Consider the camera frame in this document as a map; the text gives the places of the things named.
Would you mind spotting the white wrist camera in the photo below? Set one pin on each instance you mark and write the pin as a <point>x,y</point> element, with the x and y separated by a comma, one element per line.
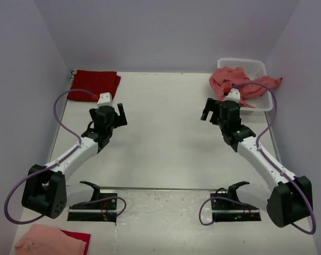
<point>105,99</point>
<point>233,95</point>

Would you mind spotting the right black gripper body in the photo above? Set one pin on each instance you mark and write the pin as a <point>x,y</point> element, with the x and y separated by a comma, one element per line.
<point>222,122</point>

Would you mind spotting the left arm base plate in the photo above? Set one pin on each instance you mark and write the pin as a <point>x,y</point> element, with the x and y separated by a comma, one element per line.
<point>105,211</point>

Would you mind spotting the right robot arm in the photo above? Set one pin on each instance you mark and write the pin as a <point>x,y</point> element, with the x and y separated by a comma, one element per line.
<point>291,196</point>

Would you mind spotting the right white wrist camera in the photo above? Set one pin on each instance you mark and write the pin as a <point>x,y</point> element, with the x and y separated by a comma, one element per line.
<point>233,95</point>

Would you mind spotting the salmon pink t shirt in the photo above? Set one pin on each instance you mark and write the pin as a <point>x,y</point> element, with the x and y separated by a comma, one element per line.
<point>225,78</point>

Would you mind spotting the folded dark red shirt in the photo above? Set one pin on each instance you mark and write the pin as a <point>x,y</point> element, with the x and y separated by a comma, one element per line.
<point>96,82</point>

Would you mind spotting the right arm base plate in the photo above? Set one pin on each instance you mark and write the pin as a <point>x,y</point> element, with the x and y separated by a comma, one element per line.
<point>226,211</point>

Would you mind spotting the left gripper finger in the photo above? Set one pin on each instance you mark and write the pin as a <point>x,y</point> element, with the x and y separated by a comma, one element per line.
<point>119,120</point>
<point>121,111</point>

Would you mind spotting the folded red shirt front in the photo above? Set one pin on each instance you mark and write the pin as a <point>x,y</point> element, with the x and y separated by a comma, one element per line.
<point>80,236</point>

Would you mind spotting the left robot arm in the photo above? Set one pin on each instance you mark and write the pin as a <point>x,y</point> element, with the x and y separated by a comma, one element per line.
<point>46,191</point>

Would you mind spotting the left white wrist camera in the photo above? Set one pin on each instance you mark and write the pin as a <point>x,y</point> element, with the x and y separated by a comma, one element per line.
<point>105,99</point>

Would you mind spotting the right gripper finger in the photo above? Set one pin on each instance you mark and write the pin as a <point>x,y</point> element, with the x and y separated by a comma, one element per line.
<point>216,103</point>
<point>207,109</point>

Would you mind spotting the folded light pink shirt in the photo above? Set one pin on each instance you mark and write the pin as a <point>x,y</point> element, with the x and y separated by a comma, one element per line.
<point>41,239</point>

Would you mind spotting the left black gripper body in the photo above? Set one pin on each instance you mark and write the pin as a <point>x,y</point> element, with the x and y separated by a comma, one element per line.
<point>111,127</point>

